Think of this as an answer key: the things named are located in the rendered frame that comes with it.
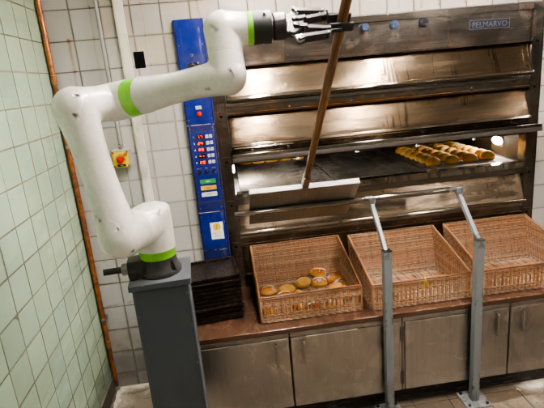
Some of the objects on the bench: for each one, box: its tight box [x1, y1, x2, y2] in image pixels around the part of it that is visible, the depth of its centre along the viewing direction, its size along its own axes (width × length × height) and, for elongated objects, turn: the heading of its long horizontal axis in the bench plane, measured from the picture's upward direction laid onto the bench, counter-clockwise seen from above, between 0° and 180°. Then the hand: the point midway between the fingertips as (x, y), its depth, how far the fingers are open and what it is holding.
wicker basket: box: [442, 214, 544, 296], centre depth 271 cm, size 49×56×28 cm
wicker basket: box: [249, 235, 363, 325], centre depth 263 cm, size 49×56×28 cm
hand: (340, 22), depth 136 cm, fingers closed on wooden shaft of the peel, 3 cm apart
